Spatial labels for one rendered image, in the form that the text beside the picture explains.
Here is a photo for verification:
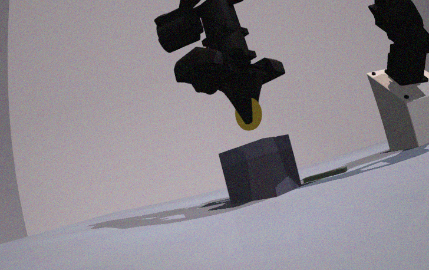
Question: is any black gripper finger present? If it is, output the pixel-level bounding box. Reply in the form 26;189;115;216
208;69;252;124
249;71;267;102

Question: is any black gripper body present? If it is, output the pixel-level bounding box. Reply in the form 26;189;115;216
174;20;285;85

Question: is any gold coin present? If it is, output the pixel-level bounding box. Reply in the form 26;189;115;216
235;98;262;131

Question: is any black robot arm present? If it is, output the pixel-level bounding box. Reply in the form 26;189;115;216
154;0;429;95

